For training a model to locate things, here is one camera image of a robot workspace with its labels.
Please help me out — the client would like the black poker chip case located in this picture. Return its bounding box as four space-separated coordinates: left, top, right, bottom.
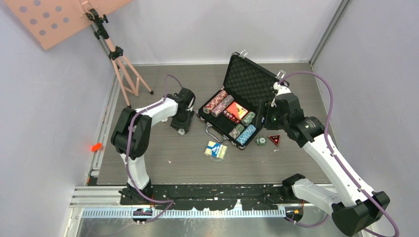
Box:
196 50 286 150

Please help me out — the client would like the blue playing card deck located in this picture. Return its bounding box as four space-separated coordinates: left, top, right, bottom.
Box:
204 141 228 161

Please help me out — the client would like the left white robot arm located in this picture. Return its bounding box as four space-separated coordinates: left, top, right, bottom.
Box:
111 87 196 204

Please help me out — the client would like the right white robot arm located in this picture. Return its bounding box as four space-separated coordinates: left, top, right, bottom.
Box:
255 93 390 237

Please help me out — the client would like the green poker chip stack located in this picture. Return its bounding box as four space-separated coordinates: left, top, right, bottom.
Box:
241 112 255 126

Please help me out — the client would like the red playing card deck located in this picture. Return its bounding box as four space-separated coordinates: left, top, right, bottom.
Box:
226 101 249 120

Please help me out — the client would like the light blue chip stack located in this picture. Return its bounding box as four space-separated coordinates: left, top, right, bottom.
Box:
237 124 256 145

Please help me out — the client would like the grey camo chip stack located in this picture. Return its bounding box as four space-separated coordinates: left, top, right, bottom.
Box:
229 124 246 139

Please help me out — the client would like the dark green chip pile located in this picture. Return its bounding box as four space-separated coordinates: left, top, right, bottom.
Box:
255 136 266 146

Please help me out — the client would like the red triangle all-in button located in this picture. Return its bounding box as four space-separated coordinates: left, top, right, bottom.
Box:
268 134 281 147

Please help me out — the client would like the red poker chip stack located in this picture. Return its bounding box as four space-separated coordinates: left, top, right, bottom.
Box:
203 90 228 114

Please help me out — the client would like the pink music stand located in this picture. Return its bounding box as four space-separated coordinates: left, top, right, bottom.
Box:
5 0 154 106

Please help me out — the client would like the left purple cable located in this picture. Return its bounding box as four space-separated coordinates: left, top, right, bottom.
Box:
125 74 184 225

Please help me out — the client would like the purple cable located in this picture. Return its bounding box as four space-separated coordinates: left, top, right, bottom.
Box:
277 71 400 237
125 74 184 225

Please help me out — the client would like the orange clip on rail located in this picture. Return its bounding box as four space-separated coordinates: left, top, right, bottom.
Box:
90 143 102 152

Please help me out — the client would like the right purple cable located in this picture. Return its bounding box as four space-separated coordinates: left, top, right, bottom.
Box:
277 71 400 237

